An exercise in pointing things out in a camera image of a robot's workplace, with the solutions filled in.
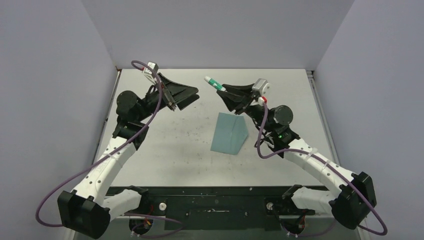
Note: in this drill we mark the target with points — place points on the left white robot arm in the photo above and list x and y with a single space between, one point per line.
85 209

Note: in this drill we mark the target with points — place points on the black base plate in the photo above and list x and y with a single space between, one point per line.
220 208

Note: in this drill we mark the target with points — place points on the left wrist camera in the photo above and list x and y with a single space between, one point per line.
149 74

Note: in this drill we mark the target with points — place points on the teal envelope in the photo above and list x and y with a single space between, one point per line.
230 134

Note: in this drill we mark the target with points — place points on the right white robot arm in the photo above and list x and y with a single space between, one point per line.
348 196

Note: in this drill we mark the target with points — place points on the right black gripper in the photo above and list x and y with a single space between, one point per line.
236 102

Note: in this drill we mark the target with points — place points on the green white glue stick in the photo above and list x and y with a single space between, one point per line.
214 84

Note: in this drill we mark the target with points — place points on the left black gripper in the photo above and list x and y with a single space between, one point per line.
177 92

